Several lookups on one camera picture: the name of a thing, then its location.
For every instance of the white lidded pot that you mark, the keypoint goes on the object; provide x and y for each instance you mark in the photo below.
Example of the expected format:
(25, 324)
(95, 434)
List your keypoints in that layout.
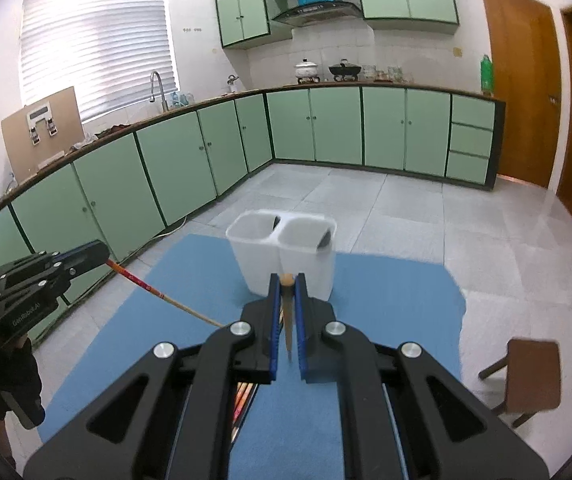
(307, 69)

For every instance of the black wok with lid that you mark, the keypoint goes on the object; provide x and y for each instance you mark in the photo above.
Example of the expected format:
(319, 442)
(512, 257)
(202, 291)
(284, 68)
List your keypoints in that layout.
(344, 67)

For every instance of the white window blinds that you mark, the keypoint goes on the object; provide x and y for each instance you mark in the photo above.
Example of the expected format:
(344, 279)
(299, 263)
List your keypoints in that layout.
(95, 45)

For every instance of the white bracket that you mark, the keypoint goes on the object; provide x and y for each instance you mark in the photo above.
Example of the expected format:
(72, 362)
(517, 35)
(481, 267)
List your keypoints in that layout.
(40, 117)

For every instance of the dark crumpled cloth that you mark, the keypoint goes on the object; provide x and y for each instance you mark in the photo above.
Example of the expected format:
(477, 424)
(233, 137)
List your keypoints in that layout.
(114, 130)

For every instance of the brown wooden stool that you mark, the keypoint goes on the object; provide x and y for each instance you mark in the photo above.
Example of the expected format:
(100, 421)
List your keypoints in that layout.
(533, 375)

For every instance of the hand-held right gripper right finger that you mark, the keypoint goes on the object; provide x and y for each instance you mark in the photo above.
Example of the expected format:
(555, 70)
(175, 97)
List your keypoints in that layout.
(302, 327)

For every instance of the patterned bowl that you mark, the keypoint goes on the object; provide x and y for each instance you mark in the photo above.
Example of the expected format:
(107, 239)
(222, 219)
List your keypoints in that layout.
(397, 75)

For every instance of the green plastic bottle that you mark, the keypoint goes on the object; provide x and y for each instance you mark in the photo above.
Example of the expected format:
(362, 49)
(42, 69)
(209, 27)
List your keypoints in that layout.
(487, 75)

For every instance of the stack of small bowls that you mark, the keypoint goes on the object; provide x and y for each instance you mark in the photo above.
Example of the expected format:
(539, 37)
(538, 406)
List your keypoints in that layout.
(369, 73)

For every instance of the black range hood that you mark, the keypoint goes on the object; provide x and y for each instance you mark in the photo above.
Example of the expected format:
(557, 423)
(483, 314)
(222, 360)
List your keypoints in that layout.
(316, 12)

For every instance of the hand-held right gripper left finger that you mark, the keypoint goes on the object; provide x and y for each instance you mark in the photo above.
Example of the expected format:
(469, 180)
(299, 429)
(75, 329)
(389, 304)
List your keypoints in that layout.
(276, 325)

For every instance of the red patterned chopstick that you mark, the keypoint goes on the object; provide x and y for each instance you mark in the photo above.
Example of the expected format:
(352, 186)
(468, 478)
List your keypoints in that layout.
(165, 294)
(240, 405)
(249, 395)

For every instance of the green base cabinets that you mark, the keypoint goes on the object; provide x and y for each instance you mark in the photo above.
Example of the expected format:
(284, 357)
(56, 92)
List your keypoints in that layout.
(336, 125)

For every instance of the white twin utensil holder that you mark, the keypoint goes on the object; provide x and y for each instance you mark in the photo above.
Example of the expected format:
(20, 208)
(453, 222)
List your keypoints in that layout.
(261, 260)

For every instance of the clear bottles by sink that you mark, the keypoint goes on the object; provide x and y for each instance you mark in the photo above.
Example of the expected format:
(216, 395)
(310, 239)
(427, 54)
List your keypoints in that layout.
(180, 99)

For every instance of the blue table mat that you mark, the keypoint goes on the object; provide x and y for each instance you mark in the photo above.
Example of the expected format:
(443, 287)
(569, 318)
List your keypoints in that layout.
(396, 310)

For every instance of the metal sink faucet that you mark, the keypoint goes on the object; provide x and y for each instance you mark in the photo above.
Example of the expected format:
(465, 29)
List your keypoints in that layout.
(158, 90)

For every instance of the black spoon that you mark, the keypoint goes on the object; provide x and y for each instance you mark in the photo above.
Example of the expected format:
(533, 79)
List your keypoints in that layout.
(276, 221)

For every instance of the metal kettle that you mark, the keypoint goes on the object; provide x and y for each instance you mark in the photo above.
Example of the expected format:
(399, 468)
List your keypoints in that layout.
(232, 83)

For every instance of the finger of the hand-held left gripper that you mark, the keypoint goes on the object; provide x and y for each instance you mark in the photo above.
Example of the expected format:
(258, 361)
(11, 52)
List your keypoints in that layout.
(65, 252)
(65, 275)

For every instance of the light crumpled cloth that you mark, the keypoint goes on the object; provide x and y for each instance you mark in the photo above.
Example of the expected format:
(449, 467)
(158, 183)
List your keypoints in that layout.
(84, 143)

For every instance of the plain wooden chopstick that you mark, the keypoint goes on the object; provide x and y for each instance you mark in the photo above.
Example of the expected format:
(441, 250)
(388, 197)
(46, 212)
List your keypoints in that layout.
(288, 320)

